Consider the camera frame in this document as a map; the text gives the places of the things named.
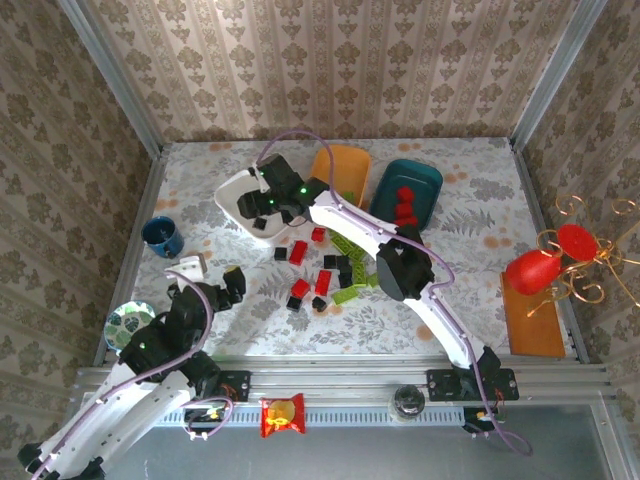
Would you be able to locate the black square lego brick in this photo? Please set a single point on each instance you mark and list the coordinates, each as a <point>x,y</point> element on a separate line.
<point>318,303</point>
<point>281,253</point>
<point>260,222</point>
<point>345,278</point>
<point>330,261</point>
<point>295,303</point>
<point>343,261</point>

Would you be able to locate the red square lego brick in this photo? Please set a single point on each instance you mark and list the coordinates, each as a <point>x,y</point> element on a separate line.
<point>300,288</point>
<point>405,192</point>
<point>402,206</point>
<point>318,234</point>

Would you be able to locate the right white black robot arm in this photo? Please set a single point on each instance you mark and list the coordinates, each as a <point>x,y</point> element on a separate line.
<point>440,320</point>

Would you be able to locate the white plastic container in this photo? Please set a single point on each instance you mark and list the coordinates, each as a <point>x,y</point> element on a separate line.
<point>227,197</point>

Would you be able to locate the green leaf pattern plate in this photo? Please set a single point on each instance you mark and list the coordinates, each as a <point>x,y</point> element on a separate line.
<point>127,325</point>

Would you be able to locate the orange plastic container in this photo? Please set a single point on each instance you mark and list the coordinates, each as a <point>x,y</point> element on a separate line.
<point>350,170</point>

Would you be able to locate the dark blue mug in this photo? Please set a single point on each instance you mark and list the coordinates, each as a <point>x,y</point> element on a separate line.
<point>161,235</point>

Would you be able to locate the small controller circuit board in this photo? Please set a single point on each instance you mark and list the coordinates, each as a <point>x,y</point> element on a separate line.
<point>482,417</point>
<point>205,414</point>

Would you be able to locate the red snack packet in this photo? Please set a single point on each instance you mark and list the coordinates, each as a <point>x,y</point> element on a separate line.
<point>282,415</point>

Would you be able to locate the teal plastic container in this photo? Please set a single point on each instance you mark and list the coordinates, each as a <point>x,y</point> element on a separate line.
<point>425,185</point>

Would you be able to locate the grey metal shelf panel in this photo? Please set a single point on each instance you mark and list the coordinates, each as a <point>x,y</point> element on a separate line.
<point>350,455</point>

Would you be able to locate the dark round glass jar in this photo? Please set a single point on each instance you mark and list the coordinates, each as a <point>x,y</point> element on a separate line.
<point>407,400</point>

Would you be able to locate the red teardrop vase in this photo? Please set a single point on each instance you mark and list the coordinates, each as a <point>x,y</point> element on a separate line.
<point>532,272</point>

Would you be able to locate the orange wooden board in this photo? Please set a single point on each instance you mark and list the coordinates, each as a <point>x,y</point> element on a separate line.
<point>532,325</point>

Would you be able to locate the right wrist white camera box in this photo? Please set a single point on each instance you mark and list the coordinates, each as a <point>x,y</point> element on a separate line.
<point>254,172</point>

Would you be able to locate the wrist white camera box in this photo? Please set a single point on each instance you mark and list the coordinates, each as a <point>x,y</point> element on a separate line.
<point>254,172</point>
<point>189,266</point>

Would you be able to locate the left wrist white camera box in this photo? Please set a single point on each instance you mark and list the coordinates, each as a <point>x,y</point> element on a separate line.
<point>189,266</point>

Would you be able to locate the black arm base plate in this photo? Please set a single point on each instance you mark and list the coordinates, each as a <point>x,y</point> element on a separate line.
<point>442,385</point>
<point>235,382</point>

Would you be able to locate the aluminium table side rail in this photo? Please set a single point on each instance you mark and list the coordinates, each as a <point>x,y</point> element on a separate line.
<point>148,190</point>
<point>526,175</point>

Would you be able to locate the long aluminium extrusion rail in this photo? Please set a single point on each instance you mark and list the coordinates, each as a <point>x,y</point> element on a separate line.
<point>350,375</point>

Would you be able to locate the aluminium frame post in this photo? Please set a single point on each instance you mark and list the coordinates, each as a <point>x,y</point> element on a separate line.
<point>554,75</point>
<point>118,85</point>

